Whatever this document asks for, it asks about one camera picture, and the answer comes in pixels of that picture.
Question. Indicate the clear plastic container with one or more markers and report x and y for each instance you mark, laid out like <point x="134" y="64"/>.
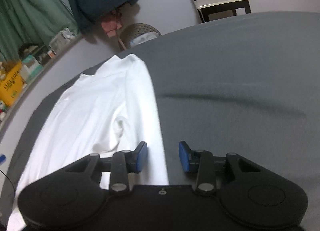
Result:
<point x="61" y="40"/>

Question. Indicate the teal white box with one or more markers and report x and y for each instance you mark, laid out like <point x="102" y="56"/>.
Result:
<point x="30" y="68"/>

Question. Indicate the woven laundry basket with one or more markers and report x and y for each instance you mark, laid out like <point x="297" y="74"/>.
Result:
<point x="136" y="34"/>

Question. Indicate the pink hanging cloth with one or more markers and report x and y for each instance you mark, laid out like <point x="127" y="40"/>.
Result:
<point x="111" y="23"/>

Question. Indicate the white garment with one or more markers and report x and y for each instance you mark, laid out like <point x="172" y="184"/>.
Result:
<point x="112" y="110"/>

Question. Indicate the grey bed sheet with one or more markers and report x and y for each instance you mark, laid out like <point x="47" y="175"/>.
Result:
<point x="247" y="84"/>

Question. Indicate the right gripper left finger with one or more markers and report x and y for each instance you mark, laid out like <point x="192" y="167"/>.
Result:
<point x="123" y="163"/>

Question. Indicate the green curtain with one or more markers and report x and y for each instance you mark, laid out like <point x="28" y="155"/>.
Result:
<point x="32" y="21"/>

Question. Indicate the yellow cardboard box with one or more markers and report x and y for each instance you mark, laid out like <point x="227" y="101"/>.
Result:
<point x="12" y="85"/>

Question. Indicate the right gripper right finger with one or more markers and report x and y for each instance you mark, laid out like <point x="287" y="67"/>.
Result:
<point x="201" y="163"/>

